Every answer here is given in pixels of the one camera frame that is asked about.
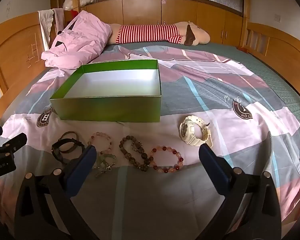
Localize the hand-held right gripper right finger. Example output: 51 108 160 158
198 144 283 240

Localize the brown bead bracelet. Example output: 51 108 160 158
118 135 155 170

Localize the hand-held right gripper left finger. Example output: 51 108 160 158
14 145 100 240

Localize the wooden wall cabinet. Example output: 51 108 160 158
77 0 246 47

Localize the pink quilt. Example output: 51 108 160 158
41 10 113 70

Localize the wooden footboard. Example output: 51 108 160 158
241 21 300 92

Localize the red and pink bead bracelet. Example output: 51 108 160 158
150 145 184 173

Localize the black wrist watch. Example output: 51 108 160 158
51 137 87 165

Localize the grey metal bangle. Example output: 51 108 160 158
58 131 80 154

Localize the green cardboard box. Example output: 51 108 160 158
49 59 162 123

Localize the pink hanging cloth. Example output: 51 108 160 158
52 8 66 34

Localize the white hanging cloth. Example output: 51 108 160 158
37 9 54 51

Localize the wooden headboard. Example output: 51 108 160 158
0 11 56 113

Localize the white wrist watch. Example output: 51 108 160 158
179 115 214 147

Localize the plush toy in striped shirt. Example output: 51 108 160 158
107 21 211 47

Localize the pale pink bead bracelet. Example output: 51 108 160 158
87 131 114 155

